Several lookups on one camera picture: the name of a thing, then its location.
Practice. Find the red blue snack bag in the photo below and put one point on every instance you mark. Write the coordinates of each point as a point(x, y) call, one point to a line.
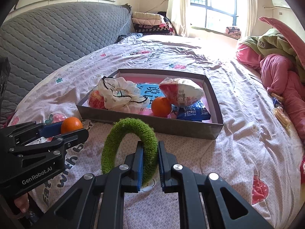
point(181, 92)

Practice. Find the small blue packet by duvet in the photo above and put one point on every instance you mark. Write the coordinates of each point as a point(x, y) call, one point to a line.
point(276, 103)

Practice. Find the orange tangerine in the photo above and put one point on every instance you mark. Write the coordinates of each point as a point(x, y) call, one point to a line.
point(161, 107)
point(70, 124)

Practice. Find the stack of folded blankets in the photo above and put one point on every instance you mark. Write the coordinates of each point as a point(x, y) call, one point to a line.
point(152, 24)

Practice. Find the pink crumpled duvet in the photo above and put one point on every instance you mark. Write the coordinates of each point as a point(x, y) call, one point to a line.
point(278, 77)

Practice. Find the cream right curtain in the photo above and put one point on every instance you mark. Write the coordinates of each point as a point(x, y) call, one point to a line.
point(247, 11)

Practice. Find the cream left curtain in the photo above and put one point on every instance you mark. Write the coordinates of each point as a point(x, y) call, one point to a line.
point(178, 13)

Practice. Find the pink blue book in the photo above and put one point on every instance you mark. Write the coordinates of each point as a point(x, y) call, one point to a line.
point(149, 87)

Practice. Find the pink strawberry print bedsheet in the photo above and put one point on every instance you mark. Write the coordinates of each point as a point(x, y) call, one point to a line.
point(244, 143)

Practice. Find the folded cloth on windowsill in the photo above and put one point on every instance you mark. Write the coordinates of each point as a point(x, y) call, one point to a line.
point(233, 32)

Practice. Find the cream curtain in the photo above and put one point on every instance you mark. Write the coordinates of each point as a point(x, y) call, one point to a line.
point(178, 13)
point(247, 11)

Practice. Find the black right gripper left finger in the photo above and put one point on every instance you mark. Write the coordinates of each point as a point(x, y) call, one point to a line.
point(98, 201)

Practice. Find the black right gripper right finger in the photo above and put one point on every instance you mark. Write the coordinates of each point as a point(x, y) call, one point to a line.
point(205, 201)

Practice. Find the red white scrunchie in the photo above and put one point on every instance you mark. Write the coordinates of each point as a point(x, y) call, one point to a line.
point(302, 170)

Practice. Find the yellow biscuit packet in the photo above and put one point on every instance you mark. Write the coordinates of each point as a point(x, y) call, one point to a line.
point(281, 116)

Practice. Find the grey shallow cardboard box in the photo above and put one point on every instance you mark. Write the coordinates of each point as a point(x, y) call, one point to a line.
point(162, 124)

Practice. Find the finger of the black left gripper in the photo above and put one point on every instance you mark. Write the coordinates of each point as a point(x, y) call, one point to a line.
point(19, 140)
point(28, 127)

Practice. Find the window with dark frame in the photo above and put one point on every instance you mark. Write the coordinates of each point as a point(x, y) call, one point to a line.
point(215, 15)

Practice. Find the red apple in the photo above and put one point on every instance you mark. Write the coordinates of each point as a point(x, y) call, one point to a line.
point(95, 100)

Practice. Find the grey quilted headboard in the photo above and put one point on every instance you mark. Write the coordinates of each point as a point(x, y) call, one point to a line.
point(40, 41)

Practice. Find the cream mesh drawstring bag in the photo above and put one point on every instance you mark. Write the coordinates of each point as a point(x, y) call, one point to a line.
point(121, 95)

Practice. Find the person's left hand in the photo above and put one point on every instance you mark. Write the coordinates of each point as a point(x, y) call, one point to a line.
point(22, 203)

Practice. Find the white air conditioner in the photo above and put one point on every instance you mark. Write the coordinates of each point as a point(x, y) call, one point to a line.
point(280, 3)

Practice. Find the blue snack packet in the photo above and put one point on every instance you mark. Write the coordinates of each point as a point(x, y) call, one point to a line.
point(196, 112)

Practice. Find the green blanket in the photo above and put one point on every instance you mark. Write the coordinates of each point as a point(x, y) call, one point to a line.
point(273, 42)

